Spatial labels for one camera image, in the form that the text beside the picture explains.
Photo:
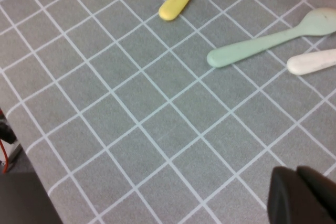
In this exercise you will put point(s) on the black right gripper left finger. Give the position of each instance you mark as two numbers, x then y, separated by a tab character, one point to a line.
286	200

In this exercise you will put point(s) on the black object beside table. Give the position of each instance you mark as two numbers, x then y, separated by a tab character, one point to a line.
6	129

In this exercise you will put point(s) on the pale green plastic spoon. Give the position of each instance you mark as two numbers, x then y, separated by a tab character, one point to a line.
249	48

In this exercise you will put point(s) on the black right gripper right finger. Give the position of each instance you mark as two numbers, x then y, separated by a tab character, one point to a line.
324	190

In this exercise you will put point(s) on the grey white-grid tablecloth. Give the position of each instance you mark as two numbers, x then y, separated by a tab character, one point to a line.
157	103

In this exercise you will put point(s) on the white plastic knife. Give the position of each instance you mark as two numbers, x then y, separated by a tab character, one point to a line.
309	62

